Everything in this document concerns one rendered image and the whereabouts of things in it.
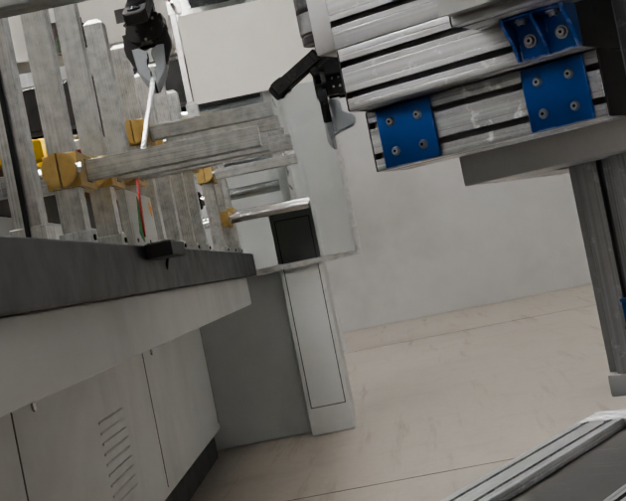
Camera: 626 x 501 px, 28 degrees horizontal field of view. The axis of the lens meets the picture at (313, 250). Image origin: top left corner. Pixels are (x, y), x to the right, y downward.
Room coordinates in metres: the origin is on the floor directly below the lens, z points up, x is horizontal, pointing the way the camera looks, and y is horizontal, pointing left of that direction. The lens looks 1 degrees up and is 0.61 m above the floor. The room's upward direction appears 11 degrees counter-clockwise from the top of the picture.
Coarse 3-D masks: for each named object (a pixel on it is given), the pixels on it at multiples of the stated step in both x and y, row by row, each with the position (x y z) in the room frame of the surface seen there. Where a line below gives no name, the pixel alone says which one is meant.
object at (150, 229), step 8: (128, 192) 2.15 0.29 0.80; (128, 200) 2.14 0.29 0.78; (136, 200) 2.22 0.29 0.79; (144, 200) 2.32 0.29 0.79; (128, 208) 2.13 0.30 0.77; (136, 208) 2.21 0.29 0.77; (144, 208) 2.30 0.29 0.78; (136, 216) 2.19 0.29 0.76; (144, 216) 2.28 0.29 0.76; (136, 224) 2.17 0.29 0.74; (144, 224) 2.26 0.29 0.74; (152, 224) 2.36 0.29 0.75; (136, 232) 2.16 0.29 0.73; (152, 232) 2.34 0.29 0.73; (136, 240) 2.14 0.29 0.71; (152, 240) 2.32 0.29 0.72
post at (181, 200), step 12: (156, 96) 3.02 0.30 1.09; (168, 108) 3.03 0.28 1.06; (168, 120) 3.02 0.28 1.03; (180, 180) 3.02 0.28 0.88; (180, 192) 3.02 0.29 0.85; (180, 204) 3.02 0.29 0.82; (180, 216) 3.02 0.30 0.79; (180, 228) 3.02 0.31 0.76; (192, 228) 3.03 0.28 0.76; (192, 240) 3.02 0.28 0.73
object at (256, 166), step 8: (264, 160) 3.81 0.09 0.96; (272, 160) 3.81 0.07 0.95; (280, 160) 3.81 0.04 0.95; (288, 160) 3.81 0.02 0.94; (296, 160) 3.81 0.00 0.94; (224, 168) 3.81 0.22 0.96; (232, 168) 3.81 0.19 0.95; (240, 168) 3.81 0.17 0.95; (248, 168) 3.81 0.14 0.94; (256, 168) 3.81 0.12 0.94; (264, 168) 3.81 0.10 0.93; (272, 168) 3.83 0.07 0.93; (216, 176) 3.81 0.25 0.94; (224, 176) 3.81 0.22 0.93; (232, 176) 3.83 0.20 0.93
